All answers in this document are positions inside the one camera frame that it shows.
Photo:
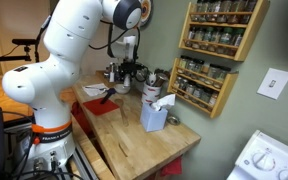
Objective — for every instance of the red cloth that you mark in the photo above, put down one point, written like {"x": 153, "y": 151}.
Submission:
{"x": 172, "y": 166}

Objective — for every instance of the blue tissue box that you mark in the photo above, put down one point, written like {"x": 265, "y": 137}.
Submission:
{"x": 152, "y": 118}

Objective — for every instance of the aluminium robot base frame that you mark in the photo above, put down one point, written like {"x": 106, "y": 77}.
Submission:
{"x": 84, "y": 163}

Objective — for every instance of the white slotted spoon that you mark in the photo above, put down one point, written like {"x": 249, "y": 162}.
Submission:
{"x": 152, "y": 80}

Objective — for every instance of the red silicone mat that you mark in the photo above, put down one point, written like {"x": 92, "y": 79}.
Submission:
{"x": 97, "y": 108}

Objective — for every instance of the white utensil crock red fish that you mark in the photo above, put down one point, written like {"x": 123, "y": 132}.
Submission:
{"x": 150, "y": 93}

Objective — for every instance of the white steel salt grinder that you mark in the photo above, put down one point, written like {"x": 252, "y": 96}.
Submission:
{"x": 112, "y": 76}

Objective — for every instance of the white stove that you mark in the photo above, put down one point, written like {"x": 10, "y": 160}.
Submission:
{"x": 270, "y": 160}

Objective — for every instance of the short wooden spice rack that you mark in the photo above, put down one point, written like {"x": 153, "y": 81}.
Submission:
{"x": 224, "y": 96}

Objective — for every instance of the glass spice jar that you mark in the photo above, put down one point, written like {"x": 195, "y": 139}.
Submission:
{"x": 213, "y": 71}
{"x": 238, "y": 41}
{"x": 208, "y": 38}
{"x": 225, "y": 40}
{"x": 199, "y": 66}
{"x": 224, "y": 75}

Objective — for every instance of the white cloth napkin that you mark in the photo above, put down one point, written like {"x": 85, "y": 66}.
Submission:
{"x": 92, "y": 92}

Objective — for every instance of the metal spoon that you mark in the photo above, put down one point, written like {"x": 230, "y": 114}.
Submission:
{"x": 95, "y": 88}

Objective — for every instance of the wooden spoon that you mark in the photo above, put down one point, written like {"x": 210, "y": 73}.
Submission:
{"x": 123, "y": 111}

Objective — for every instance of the black camera on tripod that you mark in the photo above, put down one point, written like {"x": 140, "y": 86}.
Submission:
{"x": 24, "y": 42}

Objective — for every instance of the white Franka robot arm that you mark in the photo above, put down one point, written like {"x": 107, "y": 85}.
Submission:
{"x": 67, "y": 33}

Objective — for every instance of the tall wooden spice rack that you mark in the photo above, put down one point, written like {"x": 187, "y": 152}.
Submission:
{"x": 250, "y": 36}

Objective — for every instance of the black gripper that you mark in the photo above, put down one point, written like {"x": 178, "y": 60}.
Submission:
{"x": 128, "y": 68}

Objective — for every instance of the white door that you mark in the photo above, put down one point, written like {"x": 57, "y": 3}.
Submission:
{"x": 17, "y": 20}

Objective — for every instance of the white light switch plate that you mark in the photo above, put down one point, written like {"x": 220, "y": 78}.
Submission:
{"x": 274, "y": 83}

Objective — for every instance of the small metal dish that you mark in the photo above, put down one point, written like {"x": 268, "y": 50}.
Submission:
{"x": 173, "y": 120}

